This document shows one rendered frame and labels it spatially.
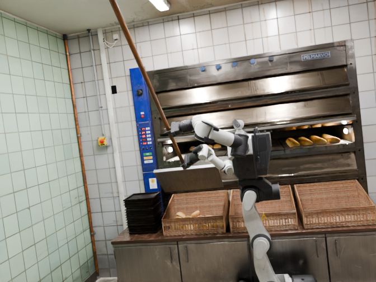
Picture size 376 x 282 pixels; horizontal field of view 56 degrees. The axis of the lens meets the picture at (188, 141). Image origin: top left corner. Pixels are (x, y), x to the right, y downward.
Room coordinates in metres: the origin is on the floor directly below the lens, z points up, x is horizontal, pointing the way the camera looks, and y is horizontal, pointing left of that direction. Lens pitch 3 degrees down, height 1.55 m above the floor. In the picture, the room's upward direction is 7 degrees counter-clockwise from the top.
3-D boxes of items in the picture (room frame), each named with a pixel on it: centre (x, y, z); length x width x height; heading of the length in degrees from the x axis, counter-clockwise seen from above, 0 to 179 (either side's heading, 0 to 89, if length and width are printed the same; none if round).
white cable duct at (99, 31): (3.64, 0.75, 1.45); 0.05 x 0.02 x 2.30; 78
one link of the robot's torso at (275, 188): (2.52, -0.47, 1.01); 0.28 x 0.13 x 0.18; 79
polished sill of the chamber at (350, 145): (3.39, -0.62, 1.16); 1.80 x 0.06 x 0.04; 78
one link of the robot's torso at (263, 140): (2.52, -0.44, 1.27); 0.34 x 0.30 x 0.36; 165
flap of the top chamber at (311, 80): (3.36, -0.61, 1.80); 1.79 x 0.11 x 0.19; 78
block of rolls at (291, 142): (3.67, -1.27, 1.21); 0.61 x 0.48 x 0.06; 168
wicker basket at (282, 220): (3.09, -0.58, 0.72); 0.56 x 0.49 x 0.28; 78
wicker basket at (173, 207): (3.22, 0.00, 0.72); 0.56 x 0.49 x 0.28; 78
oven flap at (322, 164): (3.36, -0.61, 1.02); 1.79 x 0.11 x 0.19; 78
